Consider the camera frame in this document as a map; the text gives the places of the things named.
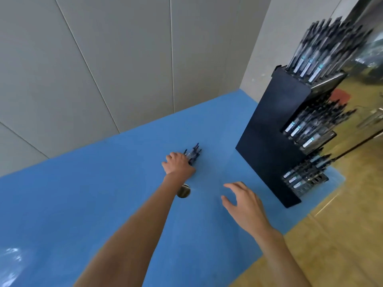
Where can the steel framed glass partition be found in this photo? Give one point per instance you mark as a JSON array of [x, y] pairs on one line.
[[365, 86]]

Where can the row of black pens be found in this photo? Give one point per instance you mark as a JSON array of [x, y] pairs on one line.
[[317, 53], [302, 174], [308, 125]]

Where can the person's left forearm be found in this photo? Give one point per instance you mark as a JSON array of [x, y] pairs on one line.
[[128, 242]]

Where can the small round brown disc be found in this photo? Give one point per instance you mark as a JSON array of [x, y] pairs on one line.
[[184, 191]]

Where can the blue table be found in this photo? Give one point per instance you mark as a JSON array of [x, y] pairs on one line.
[[89, 191]]

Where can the person's right hand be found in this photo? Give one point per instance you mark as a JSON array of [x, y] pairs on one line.
[[249, 212]]

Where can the black tiered pen display stand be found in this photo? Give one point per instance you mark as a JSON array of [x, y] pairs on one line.
[[263, 140]]

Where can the person's left hand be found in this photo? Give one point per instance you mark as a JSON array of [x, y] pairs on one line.
[[178, 167]]

